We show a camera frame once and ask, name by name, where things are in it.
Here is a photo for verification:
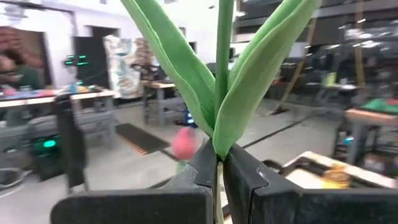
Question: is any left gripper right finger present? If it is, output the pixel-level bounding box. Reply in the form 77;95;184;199
222;142;398;224

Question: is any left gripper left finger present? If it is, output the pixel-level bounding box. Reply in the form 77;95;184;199
50;139;218;224

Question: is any pink artificial tulip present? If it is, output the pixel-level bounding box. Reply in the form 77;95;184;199
172;126;200;175

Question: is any dark red artificial tulip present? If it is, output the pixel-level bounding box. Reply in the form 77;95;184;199
119;0;321;224

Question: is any yellow glass vase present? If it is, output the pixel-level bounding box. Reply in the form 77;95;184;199
322;163;352;190

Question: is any black mat orange striped edge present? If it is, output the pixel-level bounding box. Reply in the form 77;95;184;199
114;123;171;156

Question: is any wood top grey table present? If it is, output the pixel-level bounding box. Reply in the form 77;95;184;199
341;107;398;175
141;81;187;125
0;89;116;150

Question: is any green table mat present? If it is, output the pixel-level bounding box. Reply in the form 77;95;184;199
360;98;398;114

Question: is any white teal patterned cloth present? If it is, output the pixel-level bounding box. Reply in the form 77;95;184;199
104;34;147;100

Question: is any black partition panel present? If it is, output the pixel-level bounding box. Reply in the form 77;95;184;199
73;36;110;90

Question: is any person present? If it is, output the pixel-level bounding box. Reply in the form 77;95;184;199
0;55;43;91

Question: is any orange mandala tapestry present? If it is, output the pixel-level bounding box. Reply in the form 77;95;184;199
0;26;46;71

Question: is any black upright post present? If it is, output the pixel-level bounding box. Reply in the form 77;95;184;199
53;93;88;194

